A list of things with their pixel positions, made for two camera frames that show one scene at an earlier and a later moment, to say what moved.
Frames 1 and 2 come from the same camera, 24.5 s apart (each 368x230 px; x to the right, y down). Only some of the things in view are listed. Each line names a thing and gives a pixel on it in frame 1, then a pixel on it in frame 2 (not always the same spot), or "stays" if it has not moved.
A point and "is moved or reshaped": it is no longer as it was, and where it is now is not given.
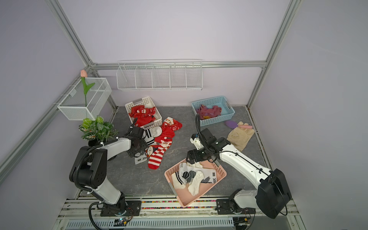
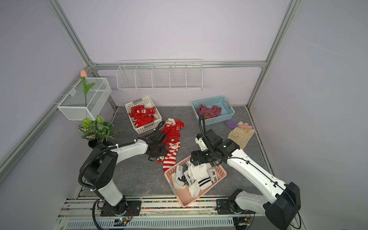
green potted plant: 97,131 stays
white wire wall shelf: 184,74 stays
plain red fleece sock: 166,132 is moved or reshaped
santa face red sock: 171,125 stays
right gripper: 195,159 stays
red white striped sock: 143,115 stays
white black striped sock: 149,135 to 201,178
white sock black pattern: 193,178 is moved or reshaped
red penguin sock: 149,152 is moved or reshaped
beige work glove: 239,137 stays
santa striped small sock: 156,157 is moved or reshaped
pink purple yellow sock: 205,113 stays
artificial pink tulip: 84,74 stays
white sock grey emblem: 210,175 stays
